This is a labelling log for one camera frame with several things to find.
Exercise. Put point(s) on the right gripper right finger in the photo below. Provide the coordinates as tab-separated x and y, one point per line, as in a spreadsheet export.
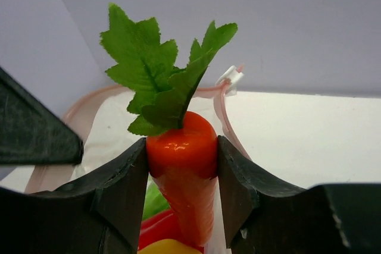
265	214

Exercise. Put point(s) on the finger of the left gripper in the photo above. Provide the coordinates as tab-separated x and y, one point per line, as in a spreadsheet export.
30	133

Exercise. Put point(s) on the red toy bell pepper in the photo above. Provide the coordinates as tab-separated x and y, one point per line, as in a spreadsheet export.
161	226

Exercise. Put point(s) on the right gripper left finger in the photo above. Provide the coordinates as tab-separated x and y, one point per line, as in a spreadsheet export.
100	212

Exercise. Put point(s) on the orange toy carrot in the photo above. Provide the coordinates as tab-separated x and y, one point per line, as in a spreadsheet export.
182	146

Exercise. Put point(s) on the yellow toy potato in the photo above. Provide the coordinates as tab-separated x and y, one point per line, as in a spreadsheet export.
168	246

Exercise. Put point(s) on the light green toy gourd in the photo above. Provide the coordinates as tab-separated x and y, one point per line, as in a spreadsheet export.
154	202

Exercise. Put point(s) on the clear zip top bag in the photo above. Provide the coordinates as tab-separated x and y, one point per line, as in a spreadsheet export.
102	120

